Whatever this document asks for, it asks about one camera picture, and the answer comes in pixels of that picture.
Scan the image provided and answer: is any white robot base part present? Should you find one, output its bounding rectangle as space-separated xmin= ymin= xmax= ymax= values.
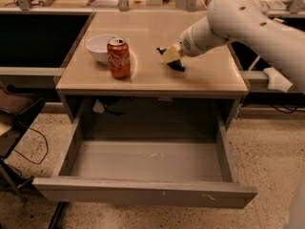
xmin=263 ymin=67 xmax=293 ymax=93

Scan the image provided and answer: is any open grey top drawer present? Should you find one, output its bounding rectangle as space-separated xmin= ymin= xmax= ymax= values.
xmin=33 ymin=98 xmax=257 ymax=208

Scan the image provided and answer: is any white ceramic bowl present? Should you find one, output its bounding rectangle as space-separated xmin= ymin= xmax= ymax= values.
xmin=86 ymin=34 xmax=115 ymax=63

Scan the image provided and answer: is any red coca-cola can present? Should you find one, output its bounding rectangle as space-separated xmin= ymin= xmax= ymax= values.
xmin=107 ymin=37 xmax=131 ymax=79

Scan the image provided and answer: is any dark chair at left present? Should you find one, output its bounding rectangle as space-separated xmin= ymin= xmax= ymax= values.
xmin=0 ymin=85 xmax=45 ymax=203

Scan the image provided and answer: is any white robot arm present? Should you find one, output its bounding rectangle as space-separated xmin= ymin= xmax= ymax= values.
xmin=161 ymin=0 xmax=305 ymax=93

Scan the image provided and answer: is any black rxbar chocolate wrapper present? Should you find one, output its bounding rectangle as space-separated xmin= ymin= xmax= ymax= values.
xmin=157 ymin=48 xmax=185 ymax=72

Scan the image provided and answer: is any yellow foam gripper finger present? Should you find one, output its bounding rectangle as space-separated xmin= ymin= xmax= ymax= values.
xmin=161 ymin=43 xmax=183 ymax=63

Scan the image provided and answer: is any grey counter cabinet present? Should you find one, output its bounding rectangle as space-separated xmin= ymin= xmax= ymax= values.
xmin=54 ymin=10 xmax=251 ymax=132

